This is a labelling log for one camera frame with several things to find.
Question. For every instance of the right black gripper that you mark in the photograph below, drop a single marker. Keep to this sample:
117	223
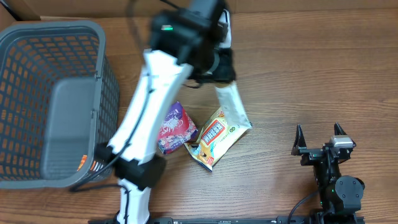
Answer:
311	154

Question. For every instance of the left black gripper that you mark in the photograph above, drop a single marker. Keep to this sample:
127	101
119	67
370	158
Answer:
225	71

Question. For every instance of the white tube with gold cap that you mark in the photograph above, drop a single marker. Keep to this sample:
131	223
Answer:
232	105

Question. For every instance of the yellow snack bag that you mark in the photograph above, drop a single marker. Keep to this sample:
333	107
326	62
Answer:
214	140

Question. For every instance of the purple red snack pouch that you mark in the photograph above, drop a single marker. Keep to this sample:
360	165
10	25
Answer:
176	129

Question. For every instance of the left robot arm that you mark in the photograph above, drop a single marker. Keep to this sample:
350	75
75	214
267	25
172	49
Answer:
192	43

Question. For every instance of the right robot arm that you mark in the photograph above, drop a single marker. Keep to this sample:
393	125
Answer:
340	195

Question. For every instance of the white barcode scanner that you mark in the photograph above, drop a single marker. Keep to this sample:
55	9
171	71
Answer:
225	23

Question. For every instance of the grey plastic mesh basket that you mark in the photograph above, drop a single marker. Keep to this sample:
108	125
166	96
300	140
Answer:
59	100

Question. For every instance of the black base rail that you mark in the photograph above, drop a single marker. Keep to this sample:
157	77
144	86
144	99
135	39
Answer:
277	220

